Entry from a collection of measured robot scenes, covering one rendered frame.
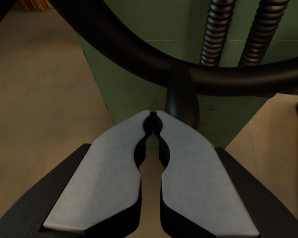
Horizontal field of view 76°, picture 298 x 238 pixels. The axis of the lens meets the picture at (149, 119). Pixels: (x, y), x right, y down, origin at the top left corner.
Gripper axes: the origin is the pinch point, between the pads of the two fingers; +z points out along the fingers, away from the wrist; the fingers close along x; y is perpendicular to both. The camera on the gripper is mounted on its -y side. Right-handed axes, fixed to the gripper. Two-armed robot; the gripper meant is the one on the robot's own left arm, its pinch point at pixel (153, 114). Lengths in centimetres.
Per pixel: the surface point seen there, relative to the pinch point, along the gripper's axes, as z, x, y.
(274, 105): 78, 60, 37
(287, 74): 5.6, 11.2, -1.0
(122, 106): 37.8, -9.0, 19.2
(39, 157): 53, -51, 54
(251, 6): 23.9, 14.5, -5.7
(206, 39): 11.5, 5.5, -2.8
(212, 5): 10.3, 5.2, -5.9
